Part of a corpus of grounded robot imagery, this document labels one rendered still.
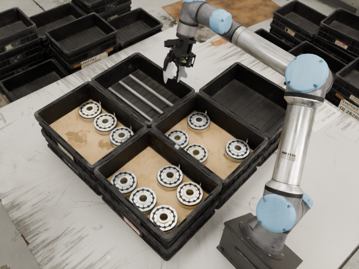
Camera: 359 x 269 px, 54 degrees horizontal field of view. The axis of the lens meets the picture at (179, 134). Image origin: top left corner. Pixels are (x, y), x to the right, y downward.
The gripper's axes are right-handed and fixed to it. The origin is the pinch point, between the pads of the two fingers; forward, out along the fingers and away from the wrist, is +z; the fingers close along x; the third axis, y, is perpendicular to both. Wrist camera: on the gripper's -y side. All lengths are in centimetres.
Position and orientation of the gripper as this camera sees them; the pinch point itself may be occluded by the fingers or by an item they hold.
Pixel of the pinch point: (171, 79)
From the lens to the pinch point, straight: 147.6
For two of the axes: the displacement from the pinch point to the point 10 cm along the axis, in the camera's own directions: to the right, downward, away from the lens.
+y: 5.4, 5.7, -6.3
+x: 8.1, -1.4, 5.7
